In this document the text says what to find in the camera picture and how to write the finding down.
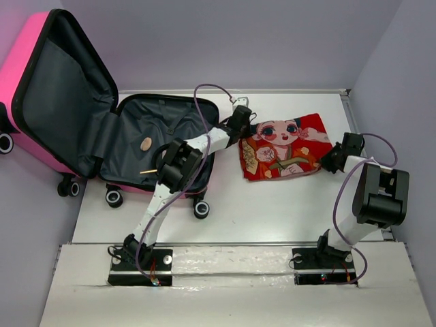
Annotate red cartoon girl cloth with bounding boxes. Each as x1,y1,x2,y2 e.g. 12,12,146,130
238,113,332,182

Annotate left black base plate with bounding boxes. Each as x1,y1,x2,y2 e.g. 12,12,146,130
107,245,173,287

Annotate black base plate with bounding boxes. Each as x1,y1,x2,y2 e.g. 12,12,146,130
288,247,358,285
107,245,173,287

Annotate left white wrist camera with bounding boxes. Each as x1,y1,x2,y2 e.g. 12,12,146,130
232,97,249,109

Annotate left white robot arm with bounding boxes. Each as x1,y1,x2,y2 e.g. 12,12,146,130
123,105,253,273

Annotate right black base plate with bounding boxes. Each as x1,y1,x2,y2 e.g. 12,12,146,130
288,247,358,285

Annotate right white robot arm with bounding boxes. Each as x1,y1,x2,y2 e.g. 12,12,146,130
313,132,409,267

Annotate pink hard-shell suitcase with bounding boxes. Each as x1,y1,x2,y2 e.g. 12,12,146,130
1,9,219,208

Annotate golden thin stick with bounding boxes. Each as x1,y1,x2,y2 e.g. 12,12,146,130
139,169,158,174

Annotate black headphones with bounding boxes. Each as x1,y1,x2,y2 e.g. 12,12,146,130
151,143,170,170

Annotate tan oval wooden piece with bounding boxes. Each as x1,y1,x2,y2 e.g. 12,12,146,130
140,137,153,152

